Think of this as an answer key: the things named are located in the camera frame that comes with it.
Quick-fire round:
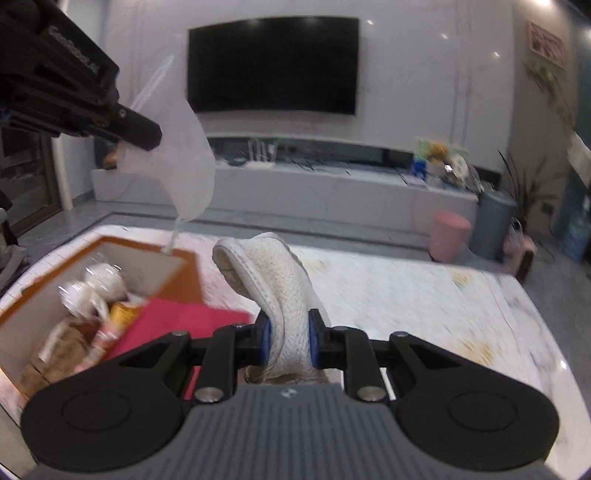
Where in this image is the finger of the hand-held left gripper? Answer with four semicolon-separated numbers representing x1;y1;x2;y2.
111;104;163;151

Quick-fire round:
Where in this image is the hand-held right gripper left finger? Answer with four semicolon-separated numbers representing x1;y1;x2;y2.
117;318;271;403

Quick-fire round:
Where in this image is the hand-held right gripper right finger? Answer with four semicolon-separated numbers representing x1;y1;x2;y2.
308;309;462;401

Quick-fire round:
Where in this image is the translucent white bag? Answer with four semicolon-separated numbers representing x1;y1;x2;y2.
117;54;216;254

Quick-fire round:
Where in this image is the white knitted shoe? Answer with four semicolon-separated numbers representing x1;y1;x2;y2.
212;232;331;374

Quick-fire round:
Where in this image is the red clear-sided storage box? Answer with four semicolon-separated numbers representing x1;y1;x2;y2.
104;298;254;402

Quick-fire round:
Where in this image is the orange cardboard box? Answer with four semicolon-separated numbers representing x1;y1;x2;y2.
0;235;199;416

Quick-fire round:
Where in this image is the yellow packet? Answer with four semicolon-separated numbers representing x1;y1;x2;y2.
92;300;148;352

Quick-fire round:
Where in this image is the crinkled clear plastic bag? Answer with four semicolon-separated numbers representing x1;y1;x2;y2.
58;263;130;324

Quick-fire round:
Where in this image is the brown plush toy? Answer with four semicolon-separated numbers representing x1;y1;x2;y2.
18;318;107;398

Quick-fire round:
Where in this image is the white router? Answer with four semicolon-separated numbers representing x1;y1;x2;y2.
247;138;278;164

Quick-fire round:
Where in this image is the white marble tv cabinet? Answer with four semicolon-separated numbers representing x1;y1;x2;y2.
90;134;481;241

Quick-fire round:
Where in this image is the pink trash bin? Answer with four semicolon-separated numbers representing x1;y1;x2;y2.
430;211;472;263

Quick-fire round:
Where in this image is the grey trash bin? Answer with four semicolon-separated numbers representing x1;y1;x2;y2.
471;191;518;259

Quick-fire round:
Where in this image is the small pink heater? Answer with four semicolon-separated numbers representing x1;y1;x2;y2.
510;235;539;280

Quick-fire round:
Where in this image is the long-leaf potted plant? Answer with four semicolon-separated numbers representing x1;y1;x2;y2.
498;148;555;232

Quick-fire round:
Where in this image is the blue water bottle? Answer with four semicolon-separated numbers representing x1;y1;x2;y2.
558;198;591;263

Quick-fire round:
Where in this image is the white hanging cloth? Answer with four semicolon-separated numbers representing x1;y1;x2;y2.
567;131;591;181

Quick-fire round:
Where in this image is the hanging vine plant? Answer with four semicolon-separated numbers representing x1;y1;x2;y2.
524;60;583;134

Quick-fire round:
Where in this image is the black wall television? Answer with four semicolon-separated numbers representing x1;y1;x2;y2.
187;16;360;116

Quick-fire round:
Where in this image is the framed wall picture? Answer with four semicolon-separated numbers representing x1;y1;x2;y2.
527;21;568;70

